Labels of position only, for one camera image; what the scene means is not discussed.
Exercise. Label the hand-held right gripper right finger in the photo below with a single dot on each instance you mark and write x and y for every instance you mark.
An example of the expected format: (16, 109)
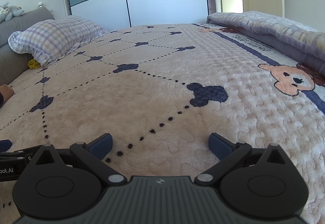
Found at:
(219, 147)

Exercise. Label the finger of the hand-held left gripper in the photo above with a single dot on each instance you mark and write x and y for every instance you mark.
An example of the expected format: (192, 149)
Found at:
(5, 145)

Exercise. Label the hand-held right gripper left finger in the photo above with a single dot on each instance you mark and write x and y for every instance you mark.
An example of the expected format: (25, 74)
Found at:
(101, 147)

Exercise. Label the peach folded garment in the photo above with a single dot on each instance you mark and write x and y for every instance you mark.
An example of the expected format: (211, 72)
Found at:
(5, 90)

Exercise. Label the beige printed blanket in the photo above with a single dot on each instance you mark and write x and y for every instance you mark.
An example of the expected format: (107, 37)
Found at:
(152, 87)

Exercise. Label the yellow cloth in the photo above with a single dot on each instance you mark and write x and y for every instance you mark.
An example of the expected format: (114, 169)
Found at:
(33, 64)

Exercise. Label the checked pillow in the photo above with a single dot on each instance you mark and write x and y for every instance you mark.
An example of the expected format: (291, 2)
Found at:
(58, 36)

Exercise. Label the grey padded headboard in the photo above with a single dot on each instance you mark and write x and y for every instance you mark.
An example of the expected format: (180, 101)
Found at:
(25, 19)

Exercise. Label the folded grey quilt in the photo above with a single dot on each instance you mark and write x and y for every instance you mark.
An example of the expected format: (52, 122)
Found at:
(279, 31)

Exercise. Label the blue and white plush toy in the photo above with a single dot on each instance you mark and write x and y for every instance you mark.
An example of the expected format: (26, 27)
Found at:
(12, 12)

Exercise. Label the small white device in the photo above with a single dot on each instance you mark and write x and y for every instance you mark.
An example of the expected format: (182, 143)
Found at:
(39, 4)

